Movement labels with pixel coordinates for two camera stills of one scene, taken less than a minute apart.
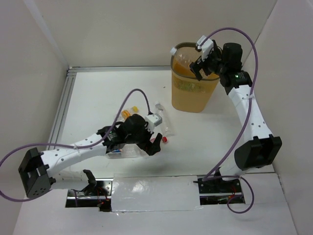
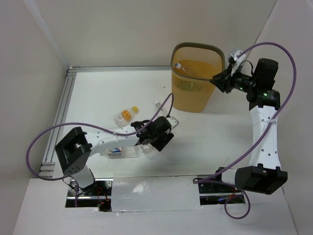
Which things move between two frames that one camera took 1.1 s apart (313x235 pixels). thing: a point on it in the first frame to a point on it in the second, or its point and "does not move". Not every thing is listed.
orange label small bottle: [125, 113] does not move
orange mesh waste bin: [189, 93] does not move
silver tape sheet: [132, 192] does not move
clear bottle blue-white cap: [185, 57] to [184, 70]
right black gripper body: [221, 67] to [243, 82]
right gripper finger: [198, 76] to [226, 86]
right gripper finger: [196, 66] to [222, 81]
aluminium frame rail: [67, 86] does not move
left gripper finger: [145, 148] to [147, 138]
